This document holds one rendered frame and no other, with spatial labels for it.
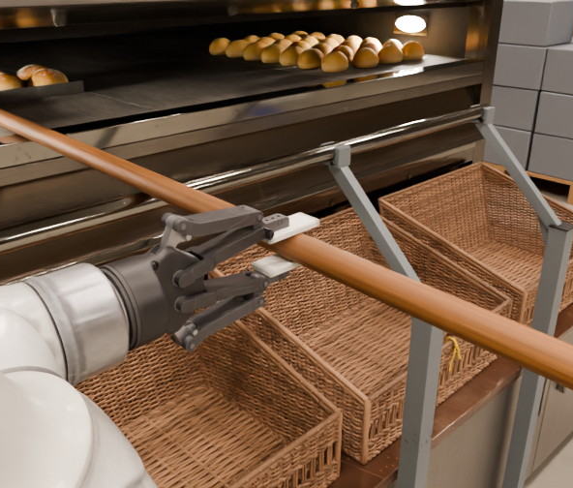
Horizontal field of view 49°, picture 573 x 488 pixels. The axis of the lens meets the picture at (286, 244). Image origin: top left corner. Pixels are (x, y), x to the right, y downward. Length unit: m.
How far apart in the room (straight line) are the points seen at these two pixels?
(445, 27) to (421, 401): 1.44
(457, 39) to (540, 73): 2.38
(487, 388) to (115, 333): 1.14
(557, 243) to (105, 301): 1.11
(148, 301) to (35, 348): 0.10
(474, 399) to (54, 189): 0.98
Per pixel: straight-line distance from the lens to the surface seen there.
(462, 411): 1.44
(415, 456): 1.21
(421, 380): 1.11
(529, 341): 0.50
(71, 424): 0.34
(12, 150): 1.17
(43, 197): 1.23
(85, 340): 0.49
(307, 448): 1.12
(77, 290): 0.50
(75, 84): 1.60
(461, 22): 2.23
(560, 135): 4.57
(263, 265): 0.63
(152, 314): 0.52
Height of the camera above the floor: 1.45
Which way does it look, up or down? 24 degrees down
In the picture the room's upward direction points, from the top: straight up
